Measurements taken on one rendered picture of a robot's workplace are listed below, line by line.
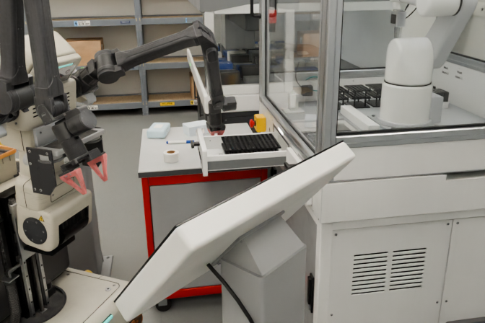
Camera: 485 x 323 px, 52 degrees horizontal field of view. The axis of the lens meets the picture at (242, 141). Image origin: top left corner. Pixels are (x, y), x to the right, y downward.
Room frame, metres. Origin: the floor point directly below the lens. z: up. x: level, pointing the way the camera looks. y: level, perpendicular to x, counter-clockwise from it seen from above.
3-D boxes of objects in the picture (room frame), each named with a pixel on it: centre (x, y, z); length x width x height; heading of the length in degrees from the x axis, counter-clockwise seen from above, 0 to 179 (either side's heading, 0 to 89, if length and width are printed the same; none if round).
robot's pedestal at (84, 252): (2.32, 0.89, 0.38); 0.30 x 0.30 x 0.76; 9
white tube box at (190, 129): (2.48, 0.24, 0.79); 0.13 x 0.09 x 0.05; 119
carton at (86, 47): (5.63, 1.78, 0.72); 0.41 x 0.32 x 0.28; 99
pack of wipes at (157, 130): (2.47, 0.44, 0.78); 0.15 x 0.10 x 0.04; 175
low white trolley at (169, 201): (2.30, 0.21, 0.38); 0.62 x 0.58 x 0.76; 9
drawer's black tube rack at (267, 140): (1.93, -0.03, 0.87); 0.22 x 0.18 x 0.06; 99
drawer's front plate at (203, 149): (1.89, 0.17, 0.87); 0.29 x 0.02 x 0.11; 9
